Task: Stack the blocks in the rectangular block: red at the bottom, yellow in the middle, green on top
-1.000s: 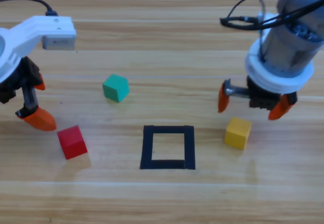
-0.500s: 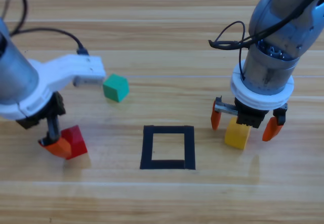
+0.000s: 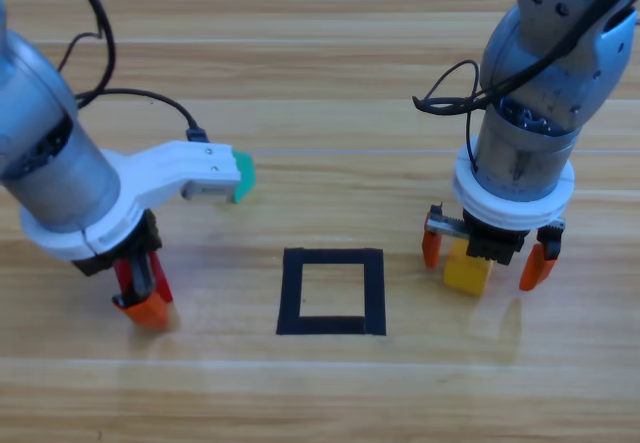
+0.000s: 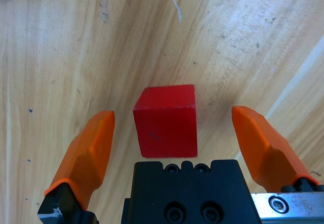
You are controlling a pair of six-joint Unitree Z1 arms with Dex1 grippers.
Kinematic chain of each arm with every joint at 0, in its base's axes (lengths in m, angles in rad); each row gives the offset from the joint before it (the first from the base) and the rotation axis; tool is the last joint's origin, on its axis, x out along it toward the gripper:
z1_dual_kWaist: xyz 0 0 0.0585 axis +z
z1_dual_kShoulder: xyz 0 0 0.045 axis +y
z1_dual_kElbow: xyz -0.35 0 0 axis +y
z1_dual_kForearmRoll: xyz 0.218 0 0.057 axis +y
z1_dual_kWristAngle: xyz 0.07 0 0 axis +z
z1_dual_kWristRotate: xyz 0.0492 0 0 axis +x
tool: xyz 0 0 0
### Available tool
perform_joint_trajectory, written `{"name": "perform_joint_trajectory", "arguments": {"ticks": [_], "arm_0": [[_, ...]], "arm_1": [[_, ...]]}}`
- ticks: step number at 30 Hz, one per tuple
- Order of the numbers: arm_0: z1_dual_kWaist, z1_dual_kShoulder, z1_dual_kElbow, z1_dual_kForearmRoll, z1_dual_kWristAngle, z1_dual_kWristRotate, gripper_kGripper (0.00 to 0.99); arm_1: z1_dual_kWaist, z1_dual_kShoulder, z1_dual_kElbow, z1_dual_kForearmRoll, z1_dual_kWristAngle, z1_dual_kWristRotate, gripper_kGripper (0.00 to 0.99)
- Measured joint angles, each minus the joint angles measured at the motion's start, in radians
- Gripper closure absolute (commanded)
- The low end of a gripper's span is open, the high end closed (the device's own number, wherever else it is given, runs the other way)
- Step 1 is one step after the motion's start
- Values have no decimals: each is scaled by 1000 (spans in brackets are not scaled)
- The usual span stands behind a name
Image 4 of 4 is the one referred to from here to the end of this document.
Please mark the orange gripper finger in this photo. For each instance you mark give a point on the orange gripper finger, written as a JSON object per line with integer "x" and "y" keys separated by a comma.
{"x": 86, "y": 153}
{"x": 265, "y": 153}

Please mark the red wooden cube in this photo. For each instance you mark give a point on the red wooden cube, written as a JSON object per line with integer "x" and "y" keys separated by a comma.
{"x": 165, "y": 128}

